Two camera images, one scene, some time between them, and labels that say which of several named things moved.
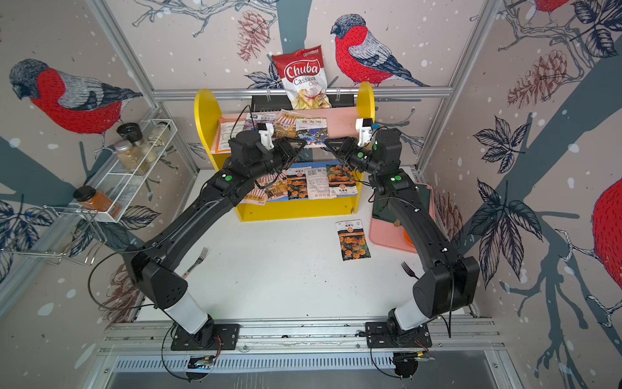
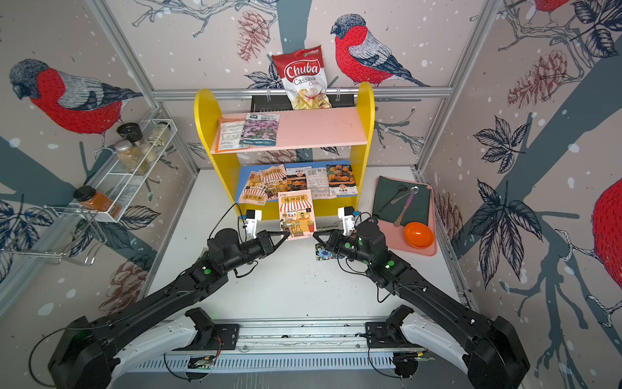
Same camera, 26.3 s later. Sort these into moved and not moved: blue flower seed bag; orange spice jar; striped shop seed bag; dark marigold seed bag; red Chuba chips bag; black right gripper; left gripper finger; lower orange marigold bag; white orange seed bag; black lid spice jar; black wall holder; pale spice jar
Moved: striped shop seed bag; black right gripper; left gripper finger; blue flower seed bag
Not moved: pale spice jar; black wall holder; dark marigold seed bag; lower orange marigold bag; black lid spice jar; orange spice jar; white orange seed bag; red Chuba chips bag
